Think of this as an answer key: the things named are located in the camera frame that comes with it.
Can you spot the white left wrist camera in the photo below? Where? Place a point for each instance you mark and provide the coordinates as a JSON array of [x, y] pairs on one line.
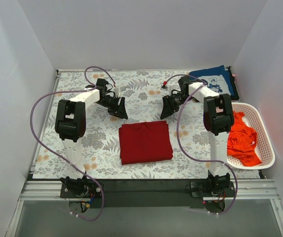
[[118, 90]]

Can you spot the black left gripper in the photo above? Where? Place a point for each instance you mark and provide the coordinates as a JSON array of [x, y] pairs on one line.
[[118, 106]]

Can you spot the white plastic laundry basket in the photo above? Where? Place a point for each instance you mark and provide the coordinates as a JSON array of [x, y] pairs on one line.
[[263, 149]]

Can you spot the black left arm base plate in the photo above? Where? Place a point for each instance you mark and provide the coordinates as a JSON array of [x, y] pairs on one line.
[[81, 190]]

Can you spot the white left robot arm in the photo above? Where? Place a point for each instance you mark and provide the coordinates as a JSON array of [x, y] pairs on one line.
[[70, 125]]

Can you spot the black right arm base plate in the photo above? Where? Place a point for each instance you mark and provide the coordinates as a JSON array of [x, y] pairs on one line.
[[202, 188]]

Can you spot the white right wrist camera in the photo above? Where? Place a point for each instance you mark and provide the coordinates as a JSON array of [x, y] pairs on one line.
[[166, 87]]

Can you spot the orange t-shirt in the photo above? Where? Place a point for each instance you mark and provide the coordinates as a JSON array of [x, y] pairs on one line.
[[242, 142]]

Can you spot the aluminium frame rail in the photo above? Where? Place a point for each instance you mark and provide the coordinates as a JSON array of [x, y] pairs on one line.
[[51, 190]]

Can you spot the dark red t-shirt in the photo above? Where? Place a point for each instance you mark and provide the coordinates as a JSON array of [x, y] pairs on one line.
[[145, 142]]

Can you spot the black folded t-shirt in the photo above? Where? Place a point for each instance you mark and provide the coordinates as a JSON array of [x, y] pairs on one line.
[[234, 92]]

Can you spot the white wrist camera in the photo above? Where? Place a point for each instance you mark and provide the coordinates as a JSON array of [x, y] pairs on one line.
[[118, 90], [166, 87]]

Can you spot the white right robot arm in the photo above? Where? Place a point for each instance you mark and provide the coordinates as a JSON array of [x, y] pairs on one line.
[[218, 120]]

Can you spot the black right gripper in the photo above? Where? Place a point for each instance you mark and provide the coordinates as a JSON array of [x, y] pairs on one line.
[[169, 106]]

